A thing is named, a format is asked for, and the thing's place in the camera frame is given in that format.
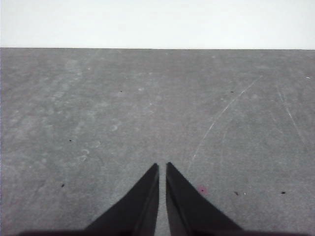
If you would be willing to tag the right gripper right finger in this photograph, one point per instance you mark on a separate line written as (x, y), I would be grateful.
(187, 209)

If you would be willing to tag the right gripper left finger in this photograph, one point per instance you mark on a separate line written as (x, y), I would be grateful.
(137, 209)

